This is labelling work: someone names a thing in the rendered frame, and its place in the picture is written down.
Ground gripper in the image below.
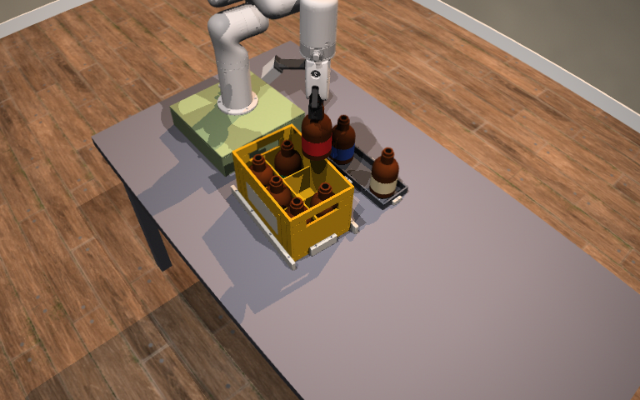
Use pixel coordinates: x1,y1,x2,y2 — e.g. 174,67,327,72
300,52,336,120

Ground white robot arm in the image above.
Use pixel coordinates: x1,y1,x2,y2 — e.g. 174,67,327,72
207,0,338,116

